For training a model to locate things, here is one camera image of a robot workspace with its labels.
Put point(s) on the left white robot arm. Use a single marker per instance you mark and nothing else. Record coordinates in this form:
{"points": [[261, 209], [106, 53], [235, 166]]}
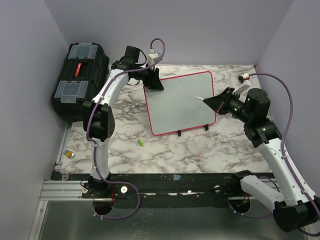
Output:
{"points": [[98, 119]]}

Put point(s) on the blue tape piece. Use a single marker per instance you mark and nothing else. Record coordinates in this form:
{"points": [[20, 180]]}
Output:
{"points": [[176, 177]]}

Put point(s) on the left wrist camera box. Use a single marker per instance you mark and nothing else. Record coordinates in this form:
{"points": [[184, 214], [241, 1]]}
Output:
{"points": [[153, 57]]}

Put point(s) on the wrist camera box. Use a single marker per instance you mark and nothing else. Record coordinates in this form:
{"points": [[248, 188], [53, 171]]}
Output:
{"points": [[153, 57], [243, 84]]}

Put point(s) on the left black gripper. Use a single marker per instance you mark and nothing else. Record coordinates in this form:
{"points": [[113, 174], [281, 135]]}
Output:
{"points": [[153, 81]]}

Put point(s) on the aluminium extrusion frame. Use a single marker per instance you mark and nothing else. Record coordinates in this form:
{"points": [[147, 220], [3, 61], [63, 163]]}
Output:
{"points": [[61, 210]]}

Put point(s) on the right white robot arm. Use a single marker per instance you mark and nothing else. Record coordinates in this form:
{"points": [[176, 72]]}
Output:
{"points": [[296, 205]]}

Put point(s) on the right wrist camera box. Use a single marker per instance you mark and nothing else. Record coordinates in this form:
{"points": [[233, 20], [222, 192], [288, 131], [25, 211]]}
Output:
{"points": [[243, 84]]}

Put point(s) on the black plastic toolbox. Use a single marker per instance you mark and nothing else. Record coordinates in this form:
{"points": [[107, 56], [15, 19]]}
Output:
{"points": [[82, 76]]}

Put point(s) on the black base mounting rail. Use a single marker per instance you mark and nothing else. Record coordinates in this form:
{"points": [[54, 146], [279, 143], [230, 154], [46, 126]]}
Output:
{"points": [[195, 190]]}

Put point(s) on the pink-framed whiteboard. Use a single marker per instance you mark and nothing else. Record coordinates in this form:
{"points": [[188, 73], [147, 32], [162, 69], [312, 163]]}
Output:
{"points": [[176, 108]]}

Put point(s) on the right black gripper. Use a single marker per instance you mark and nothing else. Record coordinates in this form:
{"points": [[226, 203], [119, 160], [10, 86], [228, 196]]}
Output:
{"points": [[216, 102]]}

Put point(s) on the small yellow metal clip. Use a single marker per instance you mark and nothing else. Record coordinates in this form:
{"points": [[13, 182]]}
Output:
{"points": [[69, 154]]}

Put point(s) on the green marker cap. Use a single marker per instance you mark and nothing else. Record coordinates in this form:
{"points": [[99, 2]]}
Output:
{"points": [[140, 142]]}

